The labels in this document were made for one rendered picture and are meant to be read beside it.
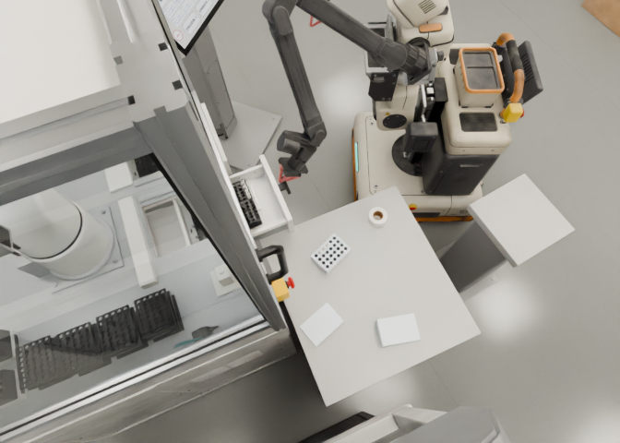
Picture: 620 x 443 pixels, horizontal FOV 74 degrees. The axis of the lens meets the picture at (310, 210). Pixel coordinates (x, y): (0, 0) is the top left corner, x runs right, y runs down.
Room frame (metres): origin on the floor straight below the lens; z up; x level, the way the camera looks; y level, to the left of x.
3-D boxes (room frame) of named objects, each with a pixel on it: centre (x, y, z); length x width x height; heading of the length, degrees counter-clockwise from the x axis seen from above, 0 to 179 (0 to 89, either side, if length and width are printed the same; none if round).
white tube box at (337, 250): (0.47, -0.07, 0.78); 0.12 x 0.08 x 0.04; 133
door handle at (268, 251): (0.23, 0.07, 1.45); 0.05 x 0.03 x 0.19; 111
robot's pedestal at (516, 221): (0.59, -0.81, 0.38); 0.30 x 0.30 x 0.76; 28
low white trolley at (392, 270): (0.35, -0.19, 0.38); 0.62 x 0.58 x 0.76; 21
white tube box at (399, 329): (0.19, -0.28, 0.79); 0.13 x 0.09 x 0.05; 97
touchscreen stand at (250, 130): (1.55, 0.48, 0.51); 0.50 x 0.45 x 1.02; 66
